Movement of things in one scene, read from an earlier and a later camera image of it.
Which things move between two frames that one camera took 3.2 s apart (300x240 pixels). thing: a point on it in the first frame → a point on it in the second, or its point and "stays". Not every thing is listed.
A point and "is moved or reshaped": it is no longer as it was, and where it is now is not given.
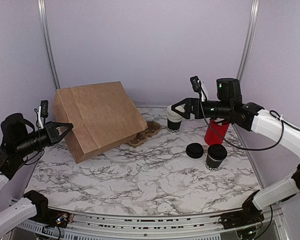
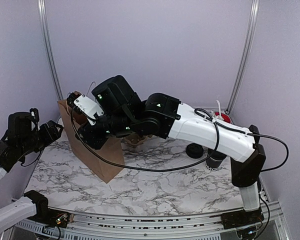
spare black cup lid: (194, 150) stays
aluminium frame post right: (253, 14) stays
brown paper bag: (105, 119) is moved or reshaped
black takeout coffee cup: (216, 154) stays
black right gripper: (188, 108) → (90, 139)
